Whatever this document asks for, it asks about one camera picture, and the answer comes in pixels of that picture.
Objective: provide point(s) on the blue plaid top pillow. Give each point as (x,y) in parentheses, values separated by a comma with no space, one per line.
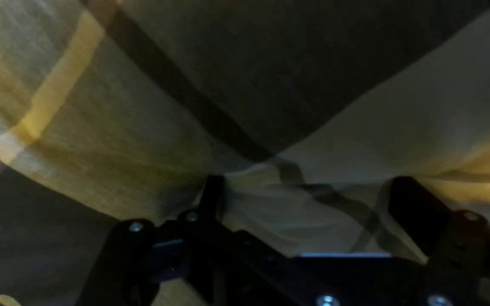
(116,108)

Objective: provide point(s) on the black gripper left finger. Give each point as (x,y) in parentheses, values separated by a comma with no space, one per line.
(211,200)

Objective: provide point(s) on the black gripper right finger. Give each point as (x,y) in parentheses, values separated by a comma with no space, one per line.
(417,210)

